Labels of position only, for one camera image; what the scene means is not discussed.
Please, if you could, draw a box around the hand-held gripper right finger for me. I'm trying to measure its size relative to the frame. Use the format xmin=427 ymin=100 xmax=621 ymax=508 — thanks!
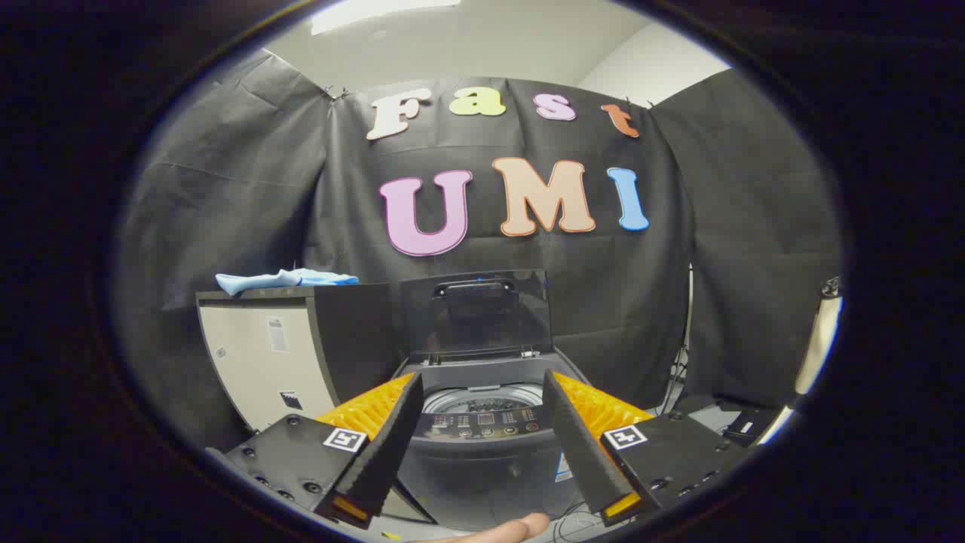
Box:
xmin=543 ymin=368 xmax=747 ymax=527

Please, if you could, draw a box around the grey washing machine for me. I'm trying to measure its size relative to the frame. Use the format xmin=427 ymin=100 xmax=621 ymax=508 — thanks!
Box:
xmin=392 ymin=347 xmax=598 ymax=532

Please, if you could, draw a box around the white pole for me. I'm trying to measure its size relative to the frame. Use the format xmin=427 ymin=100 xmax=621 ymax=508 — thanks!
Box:
xmin=758 ymin=277 xmax=843 ymax=446

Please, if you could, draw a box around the black cable bundle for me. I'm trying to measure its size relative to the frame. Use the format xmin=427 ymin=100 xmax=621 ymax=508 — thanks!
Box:
xmin=657 ymin=264 xmax=694 ymax=417

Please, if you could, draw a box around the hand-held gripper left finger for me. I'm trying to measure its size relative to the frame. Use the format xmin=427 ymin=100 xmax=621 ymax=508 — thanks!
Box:
xmin=207 ymin=371 xmax=424 ymax=529

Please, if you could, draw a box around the black box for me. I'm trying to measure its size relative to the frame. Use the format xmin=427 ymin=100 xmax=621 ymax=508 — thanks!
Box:
xmin=679 ymin=396 xmax=785 ymax=449

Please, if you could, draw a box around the black backdrop cloth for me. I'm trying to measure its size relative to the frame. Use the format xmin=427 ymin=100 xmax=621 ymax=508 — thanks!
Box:
xmin=113 ymin=49 xmax=844 ymax=453

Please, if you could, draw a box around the thin black cable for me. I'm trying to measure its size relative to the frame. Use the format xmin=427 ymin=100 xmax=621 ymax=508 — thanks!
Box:
xmin=552 ymin=507 xmax=605 ymax=541

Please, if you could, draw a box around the grey white cabinet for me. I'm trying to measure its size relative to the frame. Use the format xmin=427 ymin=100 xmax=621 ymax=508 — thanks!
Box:
xmin=196 ymin=283 xmax=402 ymax=436

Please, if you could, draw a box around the light blue shirt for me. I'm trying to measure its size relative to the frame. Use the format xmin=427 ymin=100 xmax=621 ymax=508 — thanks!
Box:
xmin=215 ymin=268 xmax=360 ymax=296

